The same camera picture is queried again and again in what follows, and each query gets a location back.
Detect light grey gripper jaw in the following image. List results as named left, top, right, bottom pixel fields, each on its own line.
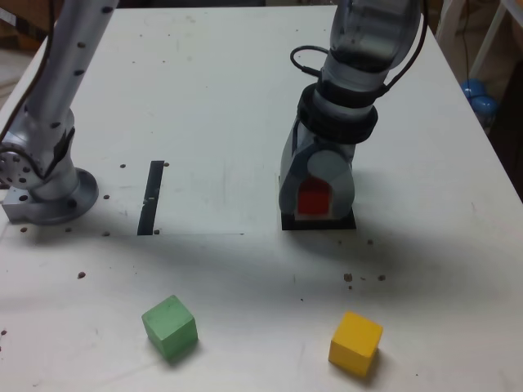
left=306, top=146, right=357, bottom=221

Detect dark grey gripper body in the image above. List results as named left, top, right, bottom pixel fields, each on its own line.
left=300, top=122, right=361, bottom=163

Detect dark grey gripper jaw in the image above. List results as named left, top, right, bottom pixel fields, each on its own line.
left=279, top=120, right=318, bottom=220

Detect red cube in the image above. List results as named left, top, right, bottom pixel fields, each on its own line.
left=297, top=176, right=332, bottom=216

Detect yellow cube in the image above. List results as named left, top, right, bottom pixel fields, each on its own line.
left=328, top=310, right=385, bottom=378

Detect green cube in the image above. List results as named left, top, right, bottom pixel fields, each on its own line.
left=141, top=294, right=199, bottom=363

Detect black tape square outline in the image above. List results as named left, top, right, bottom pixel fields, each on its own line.
left=279, top=174, right=357, bottom=233

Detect black tape strip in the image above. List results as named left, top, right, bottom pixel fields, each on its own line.
left=136, top=160, right=166, bottom=237

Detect blue round object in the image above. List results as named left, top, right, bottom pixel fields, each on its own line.
left=460, top=77, right=499, bottom=124

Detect white frame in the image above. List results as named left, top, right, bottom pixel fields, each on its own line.
left=469, top=0, right=523, bottom=79

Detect thin dark arm cable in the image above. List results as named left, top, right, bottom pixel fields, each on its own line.
left=0, top=0, right=59, bottom=140

